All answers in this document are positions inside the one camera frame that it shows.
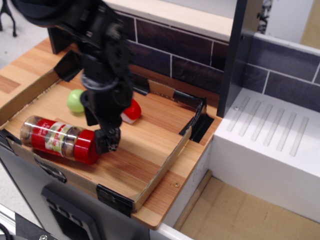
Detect green toy pear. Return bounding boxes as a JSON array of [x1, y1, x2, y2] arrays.
[[66, 89, 85, 113]]

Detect red toy sushi piece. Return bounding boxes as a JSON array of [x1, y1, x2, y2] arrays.
[[120, 99, 142, 124]]

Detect dark grey vertical post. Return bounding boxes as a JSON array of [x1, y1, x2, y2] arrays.
[[217, 0, 263, 118]]

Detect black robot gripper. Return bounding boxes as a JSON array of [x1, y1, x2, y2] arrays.
[[80, 75, 133, 155]]

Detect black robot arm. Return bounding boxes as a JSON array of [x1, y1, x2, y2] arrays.
[[13, 0, 133, 154]]

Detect taped cardboard fence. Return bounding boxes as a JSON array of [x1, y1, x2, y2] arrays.
[[0, 49, 215, 217]]

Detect black metal stand legs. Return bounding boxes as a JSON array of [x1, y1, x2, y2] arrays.
[[0, 4, 18, 38]]

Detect white grooved sink drainboard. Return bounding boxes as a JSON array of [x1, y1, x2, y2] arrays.
[[209, 89, 320, 222]]

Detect red-capped basil spice bottle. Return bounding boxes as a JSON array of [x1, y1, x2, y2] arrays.
[[20, 115, 99, 165]]

